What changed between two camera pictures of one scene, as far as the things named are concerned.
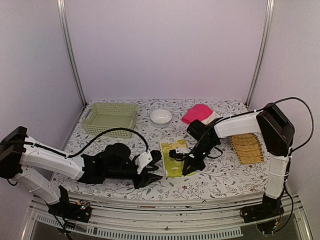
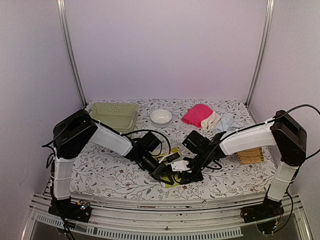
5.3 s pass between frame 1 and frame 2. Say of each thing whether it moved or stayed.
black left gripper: moved
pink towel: stayed
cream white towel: stayed
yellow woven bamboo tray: stayed
